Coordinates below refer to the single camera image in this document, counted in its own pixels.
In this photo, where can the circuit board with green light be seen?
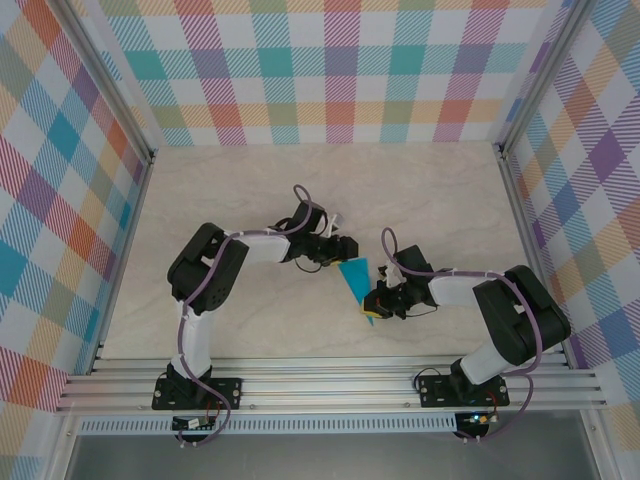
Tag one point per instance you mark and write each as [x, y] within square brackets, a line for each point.
[477, 419]

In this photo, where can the aluminium table side rail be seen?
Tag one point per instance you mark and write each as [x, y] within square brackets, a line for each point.
[125, 250]
[525, 225]

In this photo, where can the blue paper sheet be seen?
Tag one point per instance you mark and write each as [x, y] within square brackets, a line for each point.
[357, 280]

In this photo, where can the small black circuit board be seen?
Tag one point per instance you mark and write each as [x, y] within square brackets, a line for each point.
[192, 424]

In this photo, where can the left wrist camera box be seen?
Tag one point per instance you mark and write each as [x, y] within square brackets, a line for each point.
[334, 224]

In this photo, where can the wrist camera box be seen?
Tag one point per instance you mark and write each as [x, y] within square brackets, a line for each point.
[391, 274]
[334, 224]

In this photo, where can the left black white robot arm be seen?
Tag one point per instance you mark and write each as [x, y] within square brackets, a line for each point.
[205, 270]

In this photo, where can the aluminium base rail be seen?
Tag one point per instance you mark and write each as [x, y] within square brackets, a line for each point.
[325, 385]

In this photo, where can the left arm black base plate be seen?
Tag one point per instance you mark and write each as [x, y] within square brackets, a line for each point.
[230, 392]

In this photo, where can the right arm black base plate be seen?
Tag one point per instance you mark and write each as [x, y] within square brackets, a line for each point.
[432, 392]

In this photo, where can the grey metal shelf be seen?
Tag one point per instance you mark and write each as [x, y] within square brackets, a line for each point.
[325, 457]

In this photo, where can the aluminium frame post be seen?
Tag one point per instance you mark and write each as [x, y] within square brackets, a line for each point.
[107, 75]
[540, 75]

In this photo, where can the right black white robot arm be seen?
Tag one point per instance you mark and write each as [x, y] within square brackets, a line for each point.
[515, 315]

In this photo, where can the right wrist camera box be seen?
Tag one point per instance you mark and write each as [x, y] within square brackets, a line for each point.
[391, 274]

